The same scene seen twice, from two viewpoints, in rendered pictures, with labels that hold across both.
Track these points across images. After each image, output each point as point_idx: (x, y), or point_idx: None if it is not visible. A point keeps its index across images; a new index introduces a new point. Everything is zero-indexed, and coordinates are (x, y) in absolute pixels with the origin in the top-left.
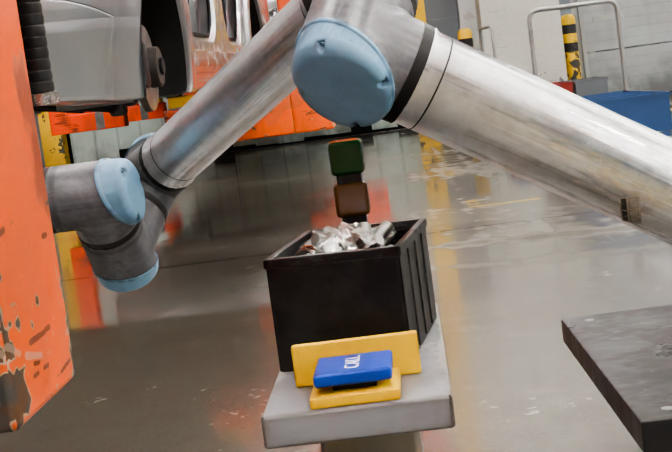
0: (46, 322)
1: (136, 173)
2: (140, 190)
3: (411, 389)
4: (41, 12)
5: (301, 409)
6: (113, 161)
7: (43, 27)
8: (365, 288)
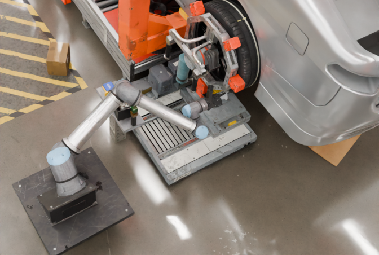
0: (124, 51)
1: (186, 113)
2: (186, 115)
3: (102, 89)
4: (193, 80)
5: (113, 83)
6: (186, 106)
7: (192, 82)
8: None
